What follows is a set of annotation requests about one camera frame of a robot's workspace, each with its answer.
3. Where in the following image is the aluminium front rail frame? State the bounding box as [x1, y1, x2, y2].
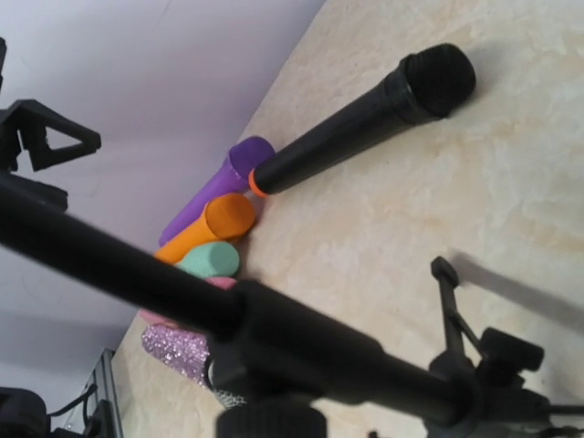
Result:
[84, 349, 124, 438]

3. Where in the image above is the pink microphone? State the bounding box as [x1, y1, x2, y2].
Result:
[138, 276, 237, 329]

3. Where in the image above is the teal microphone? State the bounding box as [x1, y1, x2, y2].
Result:
[176, 242, 240, 278]

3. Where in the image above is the black tripod mic stand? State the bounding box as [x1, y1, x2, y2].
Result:
[1, 182, 583, 437]

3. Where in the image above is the black microphone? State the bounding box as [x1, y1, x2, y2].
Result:
[248, 43, 476, 196]

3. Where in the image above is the glitter silver-head microphone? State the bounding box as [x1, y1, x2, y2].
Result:
[141, 325, 247, 409]

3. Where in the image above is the orange microphone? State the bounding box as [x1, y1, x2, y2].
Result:
[154, 193, 256, 264]

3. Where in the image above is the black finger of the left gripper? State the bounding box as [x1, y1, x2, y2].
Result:
[0, 99, 102, 172]

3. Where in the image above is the purple microphone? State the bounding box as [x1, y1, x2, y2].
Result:
[158, 136, 276, 246]

